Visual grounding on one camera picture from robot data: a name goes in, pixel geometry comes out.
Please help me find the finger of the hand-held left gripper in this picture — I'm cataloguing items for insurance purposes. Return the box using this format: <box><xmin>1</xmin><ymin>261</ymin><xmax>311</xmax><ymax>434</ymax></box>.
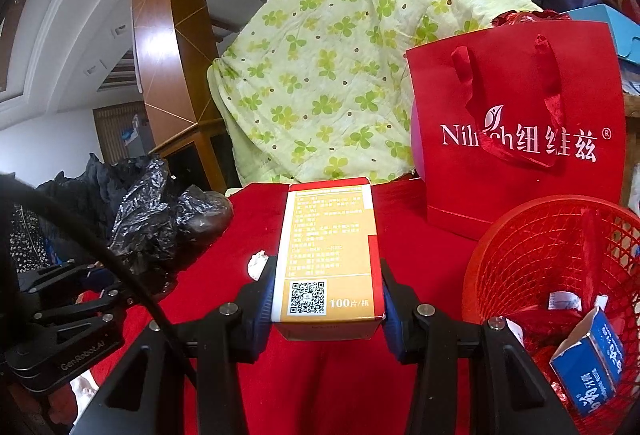
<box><xmin>32</xmin><ymin>292</ymin><xmax>136</xmax><ymax>331</ymax></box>
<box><xmin>17</xmin><ymin>261</ymin><xmax>121</xmax><ymax>296</ymax></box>

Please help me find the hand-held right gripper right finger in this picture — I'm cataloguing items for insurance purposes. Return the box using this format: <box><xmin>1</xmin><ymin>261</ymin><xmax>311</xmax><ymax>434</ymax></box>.
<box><xmin>380</xmin><ymin>260</ymin><xmax>581</xmax><ymax>435</ymax></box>

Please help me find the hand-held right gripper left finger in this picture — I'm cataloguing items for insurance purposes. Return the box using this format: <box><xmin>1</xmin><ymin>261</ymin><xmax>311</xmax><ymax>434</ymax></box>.
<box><xmin>72</xmin><ymin>255</ymin><xmax>278</xmax><ymax>435</ymax></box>

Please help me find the orange and white medicine box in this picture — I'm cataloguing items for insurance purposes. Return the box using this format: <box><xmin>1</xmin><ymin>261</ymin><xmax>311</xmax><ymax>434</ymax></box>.
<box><xmin>270</xmin><ymin>177</ymin><xmax>387</xmax><ymax>342</ymax></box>

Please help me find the knotted black plastic bag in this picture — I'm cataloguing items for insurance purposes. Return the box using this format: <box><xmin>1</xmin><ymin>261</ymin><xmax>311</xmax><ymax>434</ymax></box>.
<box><xmin>172</xmin><ymin>187</ymin><xmax>234</xmax><ymax>266</ymax></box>
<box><xmin>109</xmin><ymin>157</ymin><xmax>181</xmax><ymax>276</ymax></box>

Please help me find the red plastic mesh basket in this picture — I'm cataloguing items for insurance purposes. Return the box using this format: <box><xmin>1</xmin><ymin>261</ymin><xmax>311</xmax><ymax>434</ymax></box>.
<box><xmin>461</xmin><ymin>195</ymin><xmax>640</xmax><ymax>435</ymax></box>

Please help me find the torn blue carton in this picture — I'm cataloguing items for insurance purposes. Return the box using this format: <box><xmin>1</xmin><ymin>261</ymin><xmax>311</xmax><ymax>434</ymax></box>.
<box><xmin>549</xmin><ymin>306</ymin><xmax>626</xmax><ymax>417</ymax></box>

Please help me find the crumpled white tissue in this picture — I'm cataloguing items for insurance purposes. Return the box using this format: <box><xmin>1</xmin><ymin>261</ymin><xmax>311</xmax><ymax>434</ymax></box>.
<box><xmin>247</xmin><ymin>251</ymin><xmax>271</xmax><ymax>280</ymax></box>

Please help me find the dark floral cloth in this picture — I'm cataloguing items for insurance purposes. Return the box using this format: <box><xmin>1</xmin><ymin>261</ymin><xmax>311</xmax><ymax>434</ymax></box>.
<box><xmin>10</xmin><ymin>205</ymin><xmax>51</xmax><ymax>276</ymax></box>

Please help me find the black cloth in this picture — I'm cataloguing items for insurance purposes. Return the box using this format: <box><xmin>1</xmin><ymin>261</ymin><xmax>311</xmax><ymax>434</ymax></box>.
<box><xmin>37</xmin><ymin>154</ymin><xmax>118</xmax><ymax>266</ymax></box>

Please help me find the red paper gift bag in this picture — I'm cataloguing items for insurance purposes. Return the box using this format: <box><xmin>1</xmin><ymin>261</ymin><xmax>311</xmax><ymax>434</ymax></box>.
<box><xmin>405</xmin><ymin>20</ymin><xmax>627</xmax><ymax>241</ymax></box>

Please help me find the ceiling air vent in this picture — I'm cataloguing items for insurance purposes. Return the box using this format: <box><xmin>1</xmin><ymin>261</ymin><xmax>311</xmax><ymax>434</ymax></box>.
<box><xmin>97</xmin><ymin>50</ymin><xmax>138</xmax><ymax>92</ymax></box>

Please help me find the green clover print quilt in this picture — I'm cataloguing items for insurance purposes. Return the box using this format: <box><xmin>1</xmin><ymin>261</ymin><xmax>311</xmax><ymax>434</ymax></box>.
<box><xmin>207</xmin><ymin>0</ymin><xmax>543</xmax><ymax>188</ymax></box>

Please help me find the wooden column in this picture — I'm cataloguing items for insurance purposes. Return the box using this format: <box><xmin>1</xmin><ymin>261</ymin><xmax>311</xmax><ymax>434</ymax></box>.
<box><xmin>131</xmin><ymin>0</ymin><xmax>241</xmax><ymax>193</ymax></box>

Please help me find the red foil wrap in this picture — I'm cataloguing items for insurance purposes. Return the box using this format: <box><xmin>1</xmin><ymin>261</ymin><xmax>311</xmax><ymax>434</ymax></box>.
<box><xmin>491</xmin><ymin>10</ymin><xmax>571</xmax><ymax>30</ymax></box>

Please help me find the light blue box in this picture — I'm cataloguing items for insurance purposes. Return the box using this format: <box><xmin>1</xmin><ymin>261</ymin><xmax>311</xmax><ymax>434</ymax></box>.
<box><xmin>567</xmin><ymin>4</ymin><xmax>640</xmax><ymax>60</ymax></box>

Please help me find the thick black cable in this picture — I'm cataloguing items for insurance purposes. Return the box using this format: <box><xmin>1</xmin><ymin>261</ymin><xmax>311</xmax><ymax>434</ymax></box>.
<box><xmin>0</xmin><ymin>172</ymin><xmax>198</xmax><ymax>391</ymax></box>

